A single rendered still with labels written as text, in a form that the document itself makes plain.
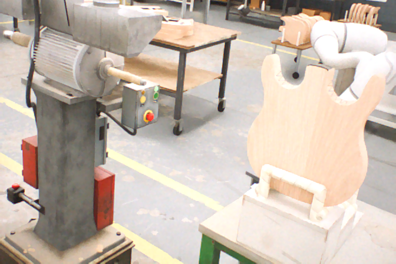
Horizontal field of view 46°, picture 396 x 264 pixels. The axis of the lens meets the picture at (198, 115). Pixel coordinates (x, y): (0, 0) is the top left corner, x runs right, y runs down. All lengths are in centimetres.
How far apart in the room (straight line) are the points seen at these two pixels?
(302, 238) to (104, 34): 98
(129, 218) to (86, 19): 176
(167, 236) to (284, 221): 177
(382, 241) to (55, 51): 146
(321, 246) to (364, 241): 32
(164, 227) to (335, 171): 200
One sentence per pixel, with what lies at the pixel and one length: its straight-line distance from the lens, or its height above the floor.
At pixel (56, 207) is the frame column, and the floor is 52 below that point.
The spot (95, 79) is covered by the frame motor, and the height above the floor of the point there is 121.
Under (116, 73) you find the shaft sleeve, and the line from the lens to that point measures 196.
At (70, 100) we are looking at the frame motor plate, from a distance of 206.
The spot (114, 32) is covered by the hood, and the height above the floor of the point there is 146.
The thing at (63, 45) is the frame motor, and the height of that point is 133.
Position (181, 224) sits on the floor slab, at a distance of 324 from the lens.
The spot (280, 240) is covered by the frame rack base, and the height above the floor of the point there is 101.
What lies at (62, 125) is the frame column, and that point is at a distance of 219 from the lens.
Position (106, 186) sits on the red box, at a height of 57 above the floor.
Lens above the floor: 182
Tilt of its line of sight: 21 degrees down
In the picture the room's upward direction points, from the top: 6 degrees clockwise
